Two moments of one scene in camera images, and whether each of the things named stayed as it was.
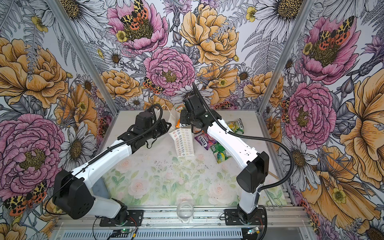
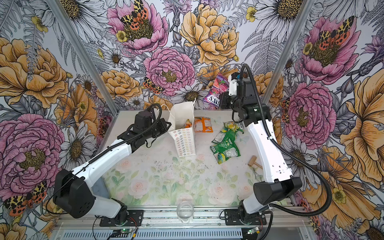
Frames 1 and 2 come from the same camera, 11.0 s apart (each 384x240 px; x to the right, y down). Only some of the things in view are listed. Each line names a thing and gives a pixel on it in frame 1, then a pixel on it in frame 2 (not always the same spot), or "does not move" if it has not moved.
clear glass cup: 185,211 does not move
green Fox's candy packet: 219,152 does not move
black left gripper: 164,129 does not move
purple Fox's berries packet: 206,140 -> 221,85
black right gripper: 183,118 -> 223,103
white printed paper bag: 183,135 does not move
